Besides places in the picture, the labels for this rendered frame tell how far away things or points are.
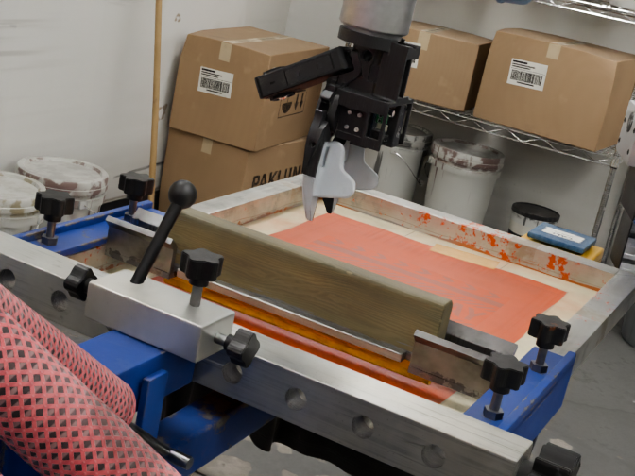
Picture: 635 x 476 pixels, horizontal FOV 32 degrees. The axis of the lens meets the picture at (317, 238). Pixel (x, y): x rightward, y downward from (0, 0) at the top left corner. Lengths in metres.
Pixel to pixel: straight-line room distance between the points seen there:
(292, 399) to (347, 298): 0.24
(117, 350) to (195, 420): 0.20
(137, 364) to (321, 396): 0.17
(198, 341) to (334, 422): 0.14
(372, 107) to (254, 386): 0.33
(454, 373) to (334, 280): 0.17
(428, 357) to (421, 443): 0.25
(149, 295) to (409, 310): 0.32
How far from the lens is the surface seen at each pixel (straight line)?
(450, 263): 1.71
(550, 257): 1.77
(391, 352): 1.23
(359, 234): 1.75
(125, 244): 1.38
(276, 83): 1.23
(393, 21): 1.17
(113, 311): 1.02
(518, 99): 4.52
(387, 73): 1.18
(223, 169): 4.60
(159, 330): 1.00
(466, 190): 4.71
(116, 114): 4.43
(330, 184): 1.20
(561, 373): 1.27
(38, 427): 0.59
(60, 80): 4.11
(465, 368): 1.20
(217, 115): 4.56
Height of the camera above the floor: 1.45
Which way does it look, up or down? 17 degrees down
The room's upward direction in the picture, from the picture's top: 12 degrees clockwise
